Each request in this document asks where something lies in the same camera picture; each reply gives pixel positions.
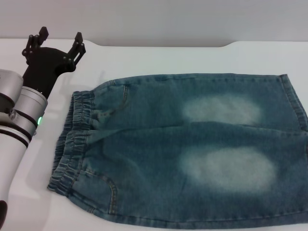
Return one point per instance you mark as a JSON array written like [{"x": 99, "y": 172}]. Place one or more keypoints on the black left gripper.
[{"x": 45, "y": 65}]

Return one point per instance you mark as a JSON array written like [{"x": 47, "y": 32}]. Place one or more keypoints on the blue denim shorts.
[{"x": 168, "y": 149}]

